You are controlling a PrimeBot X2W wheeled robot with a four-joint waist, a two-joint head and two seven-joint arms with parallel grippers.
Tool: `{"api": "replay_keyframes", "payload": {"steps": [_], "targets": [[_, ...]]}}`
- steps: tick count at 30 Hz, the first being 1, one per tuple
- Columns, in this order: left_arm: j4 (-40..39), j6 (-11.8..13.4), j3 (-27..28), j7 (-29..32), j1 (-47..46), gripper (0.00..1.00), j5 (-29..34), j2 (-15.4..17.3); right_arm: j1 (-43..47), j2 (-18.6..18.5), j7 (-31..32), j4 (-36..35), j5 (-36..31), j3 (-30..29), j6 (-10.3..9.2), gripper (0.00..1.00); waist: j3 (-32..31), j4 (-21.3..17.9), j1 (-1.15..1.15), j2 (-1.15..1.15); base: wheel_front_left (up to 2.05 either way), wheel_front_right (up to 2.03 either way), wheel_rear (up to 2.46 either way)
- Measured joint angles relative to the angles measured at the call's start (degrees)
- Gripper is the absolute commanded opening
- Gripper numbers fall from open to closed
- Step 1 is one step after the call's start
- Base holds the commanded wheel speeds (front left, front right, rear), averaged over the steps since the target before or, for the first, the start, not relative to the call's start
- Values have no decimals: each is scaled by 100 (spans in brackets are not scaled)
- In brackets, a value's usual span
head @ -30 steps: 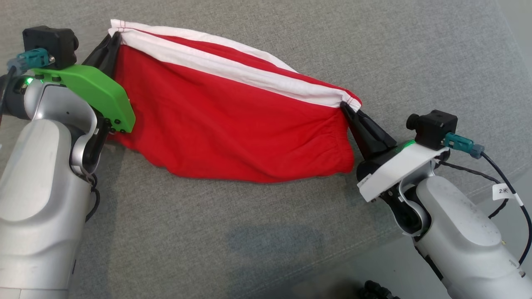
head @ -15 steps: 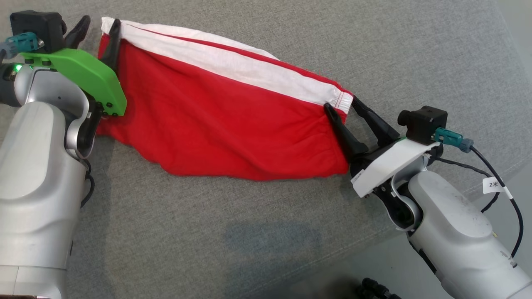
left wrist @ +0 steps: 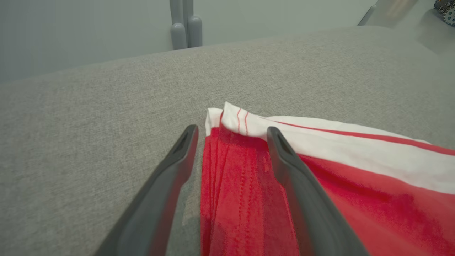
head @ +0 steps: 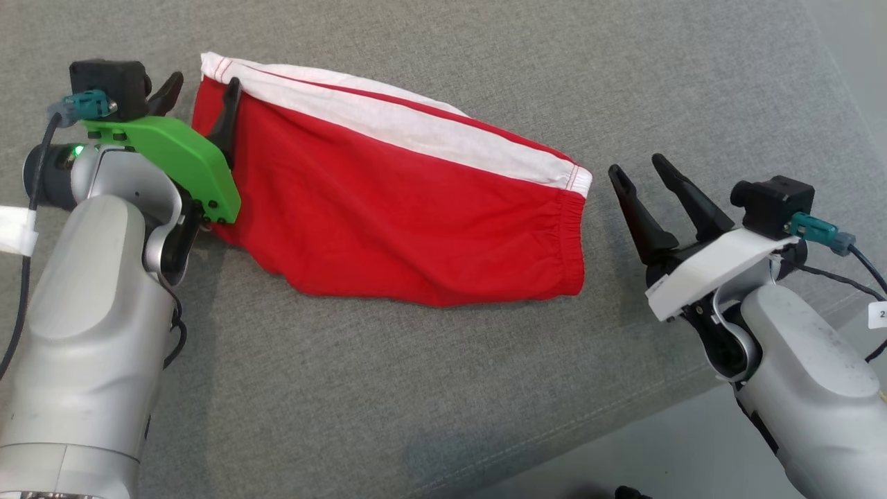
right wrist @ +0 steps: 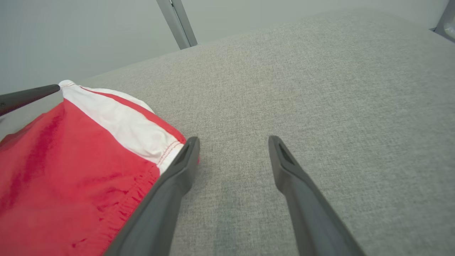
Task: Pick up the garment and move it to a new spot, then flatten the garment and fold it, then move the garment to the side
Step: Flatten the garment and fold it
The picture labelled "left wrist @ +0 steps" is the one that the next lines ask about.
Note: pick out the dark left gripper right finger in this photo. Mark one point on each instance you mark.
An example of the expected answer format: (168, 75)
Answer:
(316, 220)

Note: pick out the grey slanted frame post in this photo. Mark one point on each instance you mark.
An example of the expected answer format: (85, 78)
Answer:
(376, 12)

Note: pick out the dark blue toothed object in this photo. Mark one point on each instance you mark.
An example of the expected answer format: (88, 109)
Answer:
(447, 12)

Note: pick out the red shorts with white stripes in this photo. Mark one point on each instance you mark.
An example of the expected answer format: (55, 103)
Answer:
(241, 195)

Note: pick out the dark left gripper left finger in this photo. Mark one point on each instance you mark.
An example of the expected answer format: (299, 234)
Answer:
(149, 220)

